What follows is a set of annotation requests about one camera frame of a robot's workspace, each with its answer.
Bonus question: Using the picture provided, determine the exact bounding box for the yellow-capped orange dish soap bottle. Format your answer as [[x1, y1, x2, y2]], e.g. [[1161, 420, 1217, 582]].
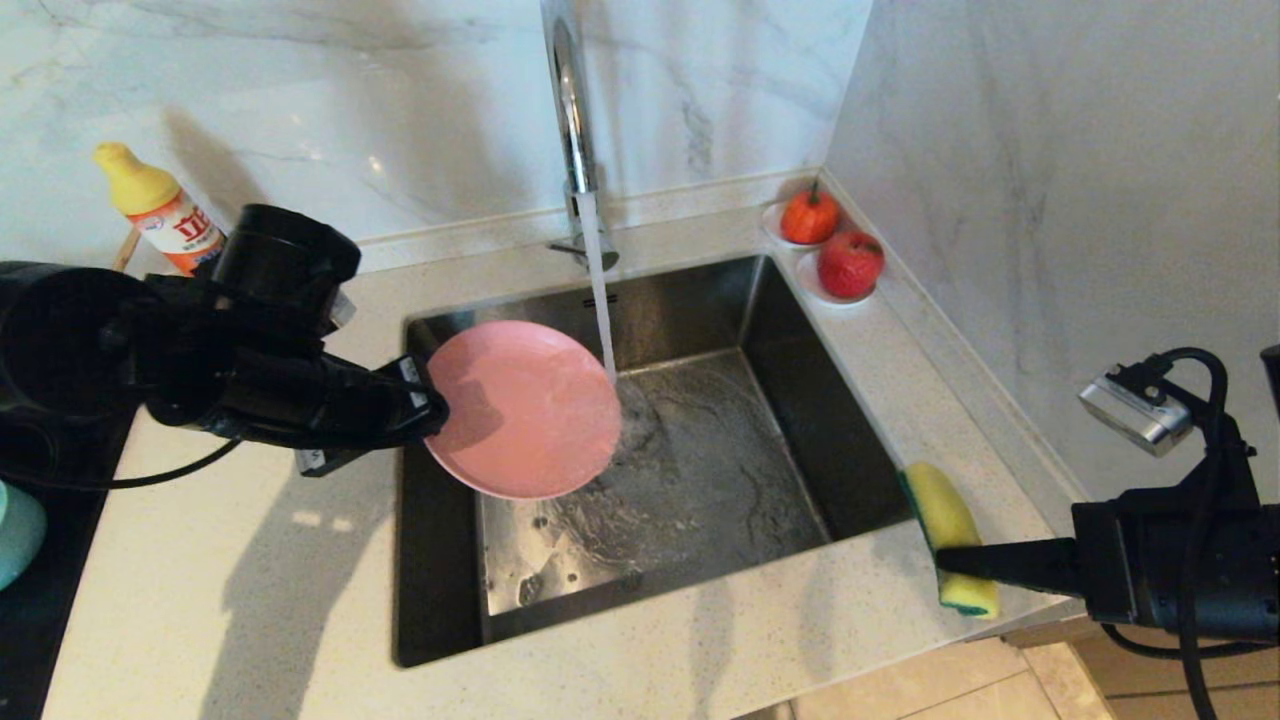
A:
[[93, 141, 229, 276]]

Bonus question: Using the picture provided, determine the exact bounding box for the red apple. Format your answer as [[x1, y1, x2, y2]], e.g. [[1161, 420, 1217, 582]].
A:
[[818, 230, 887, 301]]

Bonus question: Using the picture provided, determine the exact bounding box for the small white dish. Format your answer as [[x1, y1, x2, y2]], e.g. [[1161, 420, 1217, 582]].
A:
[[760, 201, 841, 251], [796, 250, 879, 306]]

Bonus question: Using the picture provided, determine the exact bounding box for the stainless steel sink basin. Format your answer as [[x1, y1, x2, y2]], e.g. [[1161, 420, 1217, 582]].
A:
[[392, 253, 923, 669]]

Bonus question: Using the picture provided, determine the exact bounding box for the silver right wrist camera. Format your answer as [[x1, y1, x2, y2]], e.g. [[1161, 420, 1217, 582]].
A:
[[1078, 365, 1196, 458]]

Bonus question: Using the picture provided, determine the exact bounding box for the teal bowl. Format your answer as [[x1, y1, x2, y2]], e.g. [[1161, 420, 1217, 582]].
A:
[[0, 480, 48, 591]]

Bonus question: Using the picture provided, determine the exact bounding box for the wooden cabinet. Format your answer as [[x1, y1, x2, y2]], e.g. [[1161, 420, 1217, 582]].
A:
[[1000, 575, 1280, 720]]

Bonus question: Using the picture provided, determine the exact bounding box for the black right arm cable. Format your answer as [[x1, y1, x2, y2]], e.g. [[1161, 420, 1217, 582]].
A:
[[1100, 347, 1280, 720]]

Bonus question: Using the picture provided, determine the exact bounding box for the chrome kitchen faucet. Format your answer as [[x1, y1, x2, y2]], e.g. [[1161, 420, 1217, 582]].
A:
[[545, 0, 621, 273]]

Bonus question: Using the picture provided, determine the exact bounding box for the pink plate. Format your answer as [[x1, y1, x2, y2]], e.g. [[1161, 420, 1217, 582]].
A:
[[425, 320, 623, 501]]

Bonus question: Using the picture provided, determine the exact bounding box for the orange persimmon fruit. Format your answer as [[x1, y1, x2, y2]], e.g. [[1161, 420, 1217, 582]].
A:
[[781, 180, 841, 246]]

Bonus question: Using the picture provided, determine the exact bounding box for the black induction cooktop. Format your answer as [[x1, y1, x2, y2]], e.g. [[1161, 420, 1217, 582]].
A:
[[0, 410, 136, 720]]

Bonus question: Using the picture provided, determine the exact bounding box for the yellow sponge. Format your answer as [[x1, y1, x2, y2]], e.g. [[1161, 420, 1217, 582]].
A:
[[900, 462, 1001, 619]]

